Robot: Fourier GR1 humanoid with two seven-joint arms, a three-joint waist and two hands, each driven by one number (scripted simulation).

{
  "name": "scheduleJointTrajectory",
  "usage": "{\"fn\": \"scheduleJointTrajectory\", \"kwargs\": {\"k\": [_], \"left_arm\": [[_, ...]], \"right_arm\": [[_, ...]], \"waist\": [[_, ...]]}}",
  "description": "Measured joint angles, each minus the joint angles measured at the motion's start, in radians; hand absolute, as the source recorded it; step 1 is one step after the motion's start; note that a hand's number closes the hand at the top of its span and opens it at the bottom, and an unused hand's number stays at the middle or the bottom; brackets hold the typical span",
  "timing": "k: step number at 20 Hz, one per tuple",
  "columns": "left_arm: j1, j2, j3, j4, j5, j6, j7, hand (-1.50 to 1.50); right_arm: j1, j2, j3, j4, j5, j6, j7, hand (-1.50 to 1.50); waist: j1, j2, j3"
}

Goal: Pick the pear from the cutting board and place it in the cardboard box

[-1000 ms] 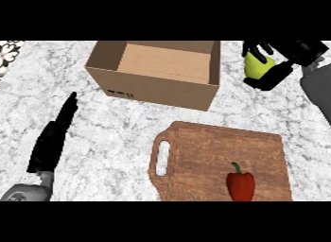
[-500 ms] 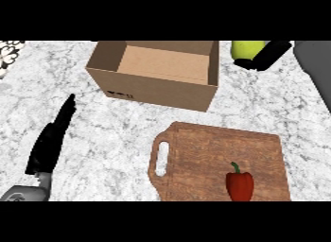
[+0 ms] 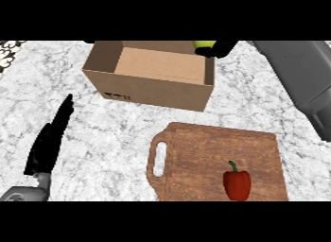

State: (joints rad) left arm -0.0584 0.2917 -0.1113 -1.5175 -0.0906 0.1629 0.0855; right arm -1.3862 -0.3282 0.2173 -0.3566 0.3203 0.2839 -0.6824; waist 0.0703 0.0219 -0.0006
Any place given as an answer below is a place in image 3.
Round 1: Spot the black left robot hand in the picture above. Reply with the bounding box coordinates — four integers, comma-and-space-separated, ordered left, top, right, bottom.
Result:
22, 93, 77, 177

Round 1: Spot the brown wooden cutting board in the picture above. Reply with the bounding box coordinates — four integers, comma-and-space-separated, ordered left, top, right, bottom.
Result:
145, 121, 291, 202

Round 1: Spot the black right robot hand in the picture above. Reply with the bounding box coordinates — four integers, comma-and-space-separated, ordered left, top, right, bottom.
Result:
194, 40, 241, 60

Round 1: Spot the yellow-green pear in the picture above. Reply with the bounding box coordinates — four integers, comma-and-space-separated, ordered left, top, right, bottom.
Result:
191, 40, 217, 49

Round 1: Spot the red bell pepper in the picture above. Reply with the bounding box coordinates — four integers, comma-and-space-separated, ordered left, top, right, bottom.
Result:
222, 160, 253, 201

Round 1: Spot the brown cardboard box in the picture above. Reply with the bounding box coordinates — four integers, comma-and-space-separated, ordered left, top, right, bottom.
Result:
81, 40, 216, 112

